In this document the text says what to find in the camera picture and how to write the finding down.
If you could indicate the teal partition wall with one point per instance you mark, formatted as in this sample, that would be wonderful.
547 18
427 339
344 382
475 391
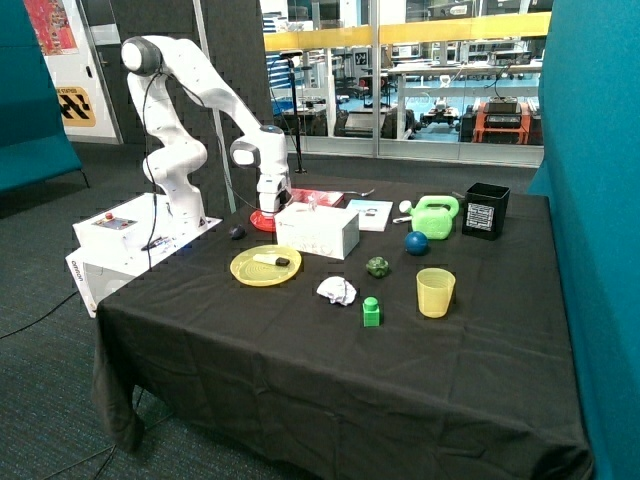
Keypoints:
589 95

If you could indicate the red plastic plate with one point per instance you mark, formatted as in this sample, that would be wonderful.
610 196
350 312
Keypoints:
263 221

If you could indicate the yellow highlighter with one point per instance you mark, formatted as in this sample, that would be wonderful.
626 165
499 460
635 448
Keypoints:
271 259

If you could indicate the red book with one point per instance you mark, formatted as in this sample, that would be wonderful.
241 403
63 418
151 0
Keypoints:
320 198

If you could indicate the white cardboard box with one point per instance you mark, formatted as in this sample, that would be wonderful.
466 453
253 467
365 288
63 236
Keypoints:
325 231

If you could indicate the blue ball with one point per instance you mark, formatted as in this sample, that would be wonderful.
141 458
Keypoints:
416 243

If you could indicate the yellow plastic cup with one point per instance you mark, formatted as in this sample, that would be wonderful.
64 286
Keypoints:
435 288

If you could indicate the yellow plastic plate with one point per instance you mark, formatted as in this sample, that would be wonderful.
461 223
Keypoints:
251 273

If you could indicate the black square bin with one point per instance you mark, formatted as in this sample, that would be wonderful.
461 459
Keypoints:
485 210

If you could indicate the dark green toy vegetable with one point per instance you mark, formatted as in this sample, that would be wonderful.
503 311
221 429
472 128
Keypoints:
378 267

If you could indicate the green toy watering can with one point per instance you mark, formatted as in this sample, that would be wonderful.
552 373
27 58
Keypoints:
432 215

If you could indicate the black tripod stand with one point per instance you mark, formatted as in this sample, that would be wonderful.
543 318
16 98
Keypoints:
288 56

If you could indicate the red poster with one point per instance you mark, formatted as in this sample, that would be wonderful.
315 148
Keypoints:
52 27

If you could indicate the crumpled white paper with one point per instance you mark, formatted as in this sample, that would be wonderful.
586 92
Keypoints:
337 290

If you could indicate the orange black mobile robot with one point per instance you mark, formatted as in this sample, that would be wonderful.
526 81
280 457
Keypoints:
502 120

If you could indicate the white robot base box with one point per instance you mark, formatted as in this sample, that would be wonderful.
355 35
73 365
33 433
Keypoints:
123 242

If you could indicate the light blue book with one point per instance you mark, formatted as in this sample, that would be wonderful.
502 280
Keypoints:
373 214

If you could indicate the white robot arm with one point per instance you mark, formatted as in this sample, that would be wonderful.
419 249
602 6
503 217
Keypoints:
169 80

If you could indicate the green toy block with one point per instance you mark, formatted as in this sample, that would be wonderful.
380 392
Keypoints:
371 312

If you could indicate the dark blue small object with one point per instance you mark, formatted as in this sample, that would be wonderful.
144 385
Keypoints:
237 232

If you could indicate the black tablecloth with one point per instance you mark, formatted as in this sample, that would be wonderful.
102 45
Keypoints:
486 392

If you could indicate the metal spoon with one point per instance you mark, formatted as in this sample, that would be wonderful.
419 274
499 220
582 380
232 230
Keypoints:
359 194

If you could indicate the yellow black warning sign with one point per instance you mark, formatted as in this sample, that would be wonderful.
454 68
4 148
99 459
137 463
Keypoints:
75 106

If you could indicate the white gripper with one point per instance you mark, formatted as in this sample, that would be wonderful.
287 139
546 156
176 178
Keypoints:
274 192

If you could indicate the teal sofa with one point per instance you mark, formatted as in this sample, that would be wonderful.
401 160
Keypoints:
34 145

